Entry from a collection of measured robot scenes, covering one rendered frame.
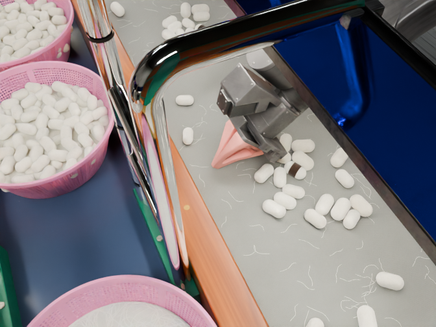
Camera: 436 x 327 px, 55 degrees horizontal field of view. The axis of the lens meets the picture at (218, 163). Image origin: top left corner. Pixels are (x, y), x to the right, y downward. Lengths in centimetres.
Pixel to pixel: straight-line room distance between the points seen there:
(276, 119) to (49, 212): 40
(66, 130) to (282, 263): 41
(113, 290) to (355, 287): 32
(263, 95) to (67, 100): 39
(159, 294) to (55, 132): 35
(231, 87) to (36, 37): 53
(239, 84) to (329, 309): 31
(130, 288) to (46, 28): 60
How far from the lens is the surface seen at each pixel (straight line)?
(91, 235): 70
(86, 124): 76
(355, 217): 63
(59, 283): 69
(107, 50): 43
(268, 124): 57
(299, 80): 34
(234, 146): 60
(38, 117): 78
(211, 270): 56
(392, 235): 65
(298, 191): 63
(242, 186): 64
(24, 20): 100
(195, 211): 59
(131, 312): 58
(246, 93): 52
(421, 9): 58
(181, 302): 56
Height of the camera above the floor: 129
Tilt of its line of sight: 55 degrees down
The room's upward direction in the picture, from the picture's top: straight up
